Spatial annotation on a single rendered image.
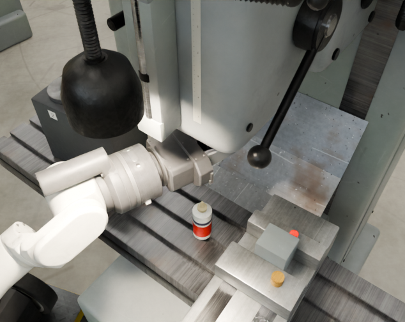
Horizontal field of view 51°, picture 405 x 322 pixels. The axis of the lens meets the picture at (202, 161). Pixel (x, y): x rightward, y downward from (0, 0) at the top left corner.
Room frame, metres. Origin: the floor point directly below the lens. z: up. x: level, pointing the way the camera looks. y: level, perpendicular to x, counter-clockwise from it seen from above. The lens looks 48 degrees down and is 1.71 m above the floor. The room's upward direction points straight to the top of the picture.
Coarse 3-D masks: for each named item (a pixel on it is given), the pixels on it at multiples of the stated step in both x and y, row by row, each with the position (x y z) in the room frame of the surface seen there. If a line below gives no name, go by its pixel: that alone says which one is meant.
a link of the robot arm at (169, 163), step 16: (160, 144) 0.45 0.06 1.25; (176, 144) 0.45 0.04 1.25; (192, 144) 0.45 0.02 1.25; (128, 160) 0.40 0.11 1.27; (144, 160) 0.40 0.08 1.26; (160, 160) 0.42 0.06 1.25; (176, 160) 0.42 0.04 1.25; (192, 160) 0.42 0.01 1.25; (208, 160) 0.42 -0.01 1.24; (144, 176) 0.38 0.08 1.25; (160, 176) 0.40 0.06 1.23; (176, 176) 0.40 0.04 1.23; (192, 176) 0.41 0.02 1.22; (208, 176) 0.41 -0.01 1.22; (144, 192) 0.37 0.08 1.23; (160, 192) 0.38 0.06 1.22
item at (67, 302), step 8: (56, 288) 0.61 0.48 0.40; (64, 296) 0.59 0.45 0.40; (72, 296) 0.59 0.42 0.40; (56, 304) 0.56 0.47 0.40; (64, 304) 0.56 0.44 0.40; (72, 304) 0.56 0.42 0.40; (56, 312) 0.53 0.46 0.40; (64, 312) 0.53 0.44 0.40; (72, 312) 0.53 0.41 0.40; (80, 312) 0.54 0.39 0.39; (40, 320) 0.51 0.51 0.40; (48, 320) 0.51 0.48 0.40; (56, 320) 0.51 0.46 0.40; (64, 320) 0.51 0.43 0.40; (72, 320) 0.51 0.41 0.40; (80, 320) 0.53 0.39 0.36
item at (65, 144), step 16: (48, 96) 0.73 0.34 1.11; (48, 112) 0.70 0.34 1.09; (64, 112) 0.68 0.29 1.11; (48, 128) 0.71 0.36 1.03; (64, 128) 0.68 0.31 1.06; (64, 144) 0.69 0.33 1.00; (80, 144) 0.66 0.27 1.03; (96, 144) 0.64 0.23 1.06; (112, 144) 0.62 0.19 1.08; (128, 144) 0.66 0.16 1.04; (144, 144) 0.70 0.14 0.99; (64, 160) 0.70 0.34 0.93
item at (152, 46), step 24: (144, 0) 0.37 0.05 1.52; (168, 0) 0.39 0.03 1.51; (144, 24) 0.37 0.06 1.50; (168, 24) 0.38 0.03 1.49; (144, 48) 0.37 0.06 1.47; (168, 48) 0.38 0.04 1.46; (144, 72) 0.37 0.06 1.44; (168, 72) 0.38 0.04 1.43; (144, 96) 0.38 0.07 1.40; (168, 96) 0.38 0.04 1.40; (144, 120) 0.38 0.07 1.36; (168, 120) 0.38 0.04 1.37
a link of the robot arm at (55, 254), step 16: (64, 208) 0.32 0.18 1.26; (80, 208) 0.32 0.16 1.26; (96, 208) 0.33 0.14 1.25; (16, 224) 0.33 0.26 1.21; (48, 224) 0.31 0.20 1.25; (64, 224) 0.30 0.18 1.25; (80, 224) 0.31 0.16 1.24; (96, 224) 0.32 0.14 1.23; (16, 240) 0.30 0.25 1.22; (32, 240) 0.29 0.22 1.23; (48, 240) 0.29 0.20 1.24; (64, 240) 0.29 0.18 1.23; (80, 240) 0.30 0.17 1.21; (16, 256) 0.28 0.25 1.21; (32, 256) 0.28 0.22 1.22; (48, 256) 0.28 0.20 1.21; (64, 256) 0.29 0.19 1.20
